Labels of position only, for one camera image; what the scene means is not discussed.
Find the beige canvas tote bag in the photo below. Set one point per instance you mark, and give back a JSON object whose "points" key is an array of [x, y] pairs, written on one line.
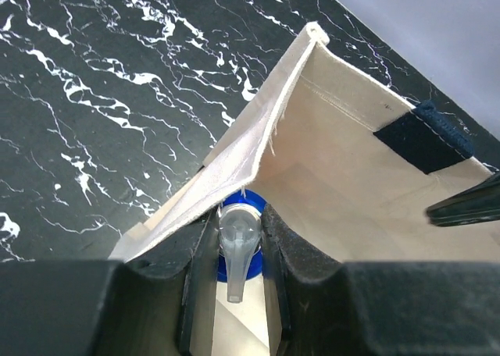
{"points": [[347, 163]]}

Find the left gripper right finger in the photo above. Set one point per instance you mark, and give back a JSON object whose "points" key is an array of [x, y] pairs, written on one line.
{"points": [[316, 305]]}

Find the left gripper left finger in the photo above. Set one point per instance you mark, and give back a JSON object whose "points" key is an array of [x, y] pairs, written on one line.
{"points": [[161, 303]]}

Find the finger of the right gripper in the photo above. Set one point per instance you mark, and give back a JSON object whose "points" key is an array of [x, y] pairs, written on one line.
{"points": [[478, 204]]}

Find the orange bottle blue cap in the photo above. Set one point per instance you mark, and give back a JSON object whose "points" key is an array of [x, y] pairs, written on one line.
{"points": [[240, 227]]}

